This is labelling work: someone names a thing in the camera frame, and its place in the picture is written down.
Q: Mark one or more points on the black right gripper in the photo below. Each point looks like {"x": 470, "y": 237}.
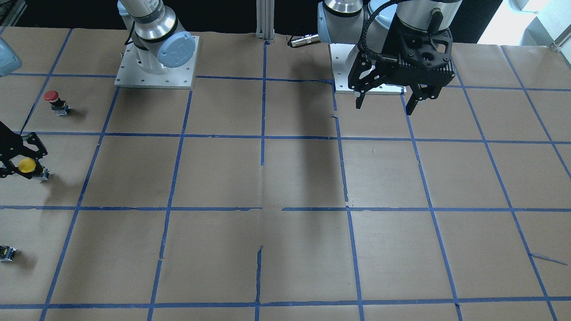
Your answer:
{"x": 13, "y": 149}

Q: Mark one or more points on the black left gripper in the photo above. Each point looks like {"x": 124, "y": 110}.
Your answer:
{"x": 391, "y": 43}

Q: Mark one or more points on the aluminium frame post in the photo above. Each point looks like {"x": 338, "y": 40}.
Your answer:
{"x": 265, "y": 20}

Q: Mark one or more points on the red push button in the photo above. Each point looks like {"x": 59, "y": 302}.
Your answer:
{"x": 59, "y": 106}

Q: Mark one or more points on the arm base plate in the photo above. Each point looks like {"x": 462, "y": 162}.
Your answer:
{"x": 342, "y": 59}
{"x": 140, "y": 69}

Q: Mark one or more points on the yellow push button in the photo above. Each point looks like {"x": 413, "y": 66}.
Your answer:
{"x": 28, "y": 163}

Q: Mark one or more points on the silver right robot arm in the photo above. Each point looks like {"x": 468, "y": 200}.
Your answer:
{"x": 159, "y": 54}

